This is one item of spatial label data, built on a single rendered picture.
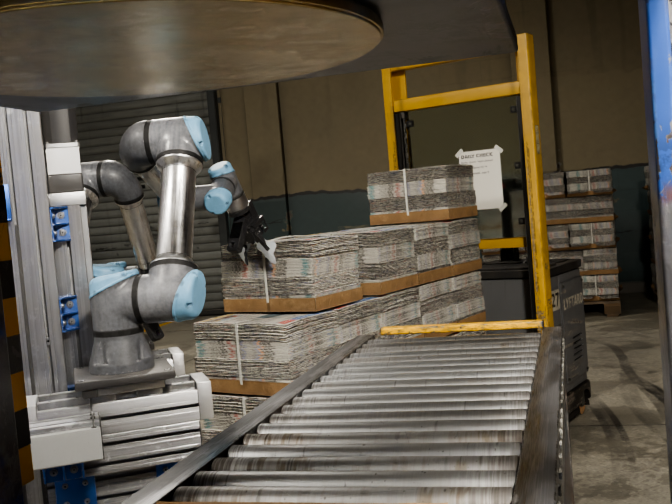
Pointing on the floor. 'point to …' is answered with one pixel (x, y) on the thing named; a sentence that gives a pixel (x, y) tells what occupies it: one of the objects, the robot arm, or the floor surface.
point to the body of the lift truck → (569, 285)
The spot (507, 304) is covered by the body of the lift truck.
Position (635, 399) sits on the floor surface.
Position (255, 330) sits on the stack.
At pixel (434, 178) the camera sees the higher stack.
